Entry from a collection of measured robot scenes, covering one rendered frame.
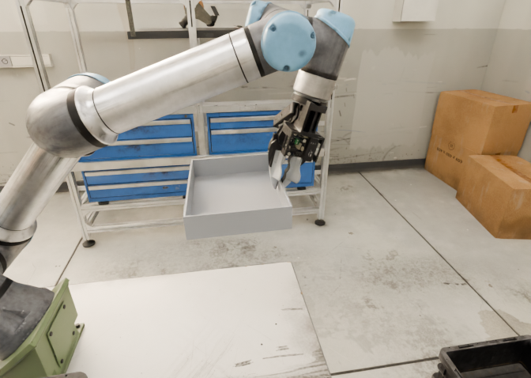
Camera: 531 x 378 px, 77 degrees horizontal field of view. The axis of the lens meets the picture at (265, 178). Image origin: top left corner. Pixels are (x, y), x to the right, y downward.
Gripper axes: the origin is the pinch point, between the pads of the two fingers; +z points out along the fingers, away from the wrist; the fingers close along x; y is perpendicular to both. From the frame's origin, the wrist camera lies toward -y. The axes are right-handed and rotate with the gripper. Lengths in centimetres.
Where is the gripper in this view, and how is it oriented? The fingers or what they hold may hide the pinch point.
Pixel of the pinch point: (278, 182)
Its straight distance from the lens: 75.3
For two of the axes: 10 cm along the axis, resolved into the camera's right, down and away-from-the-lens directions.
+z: -2.8, 8.9, 3.7
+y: 2.2, 4.3, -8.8
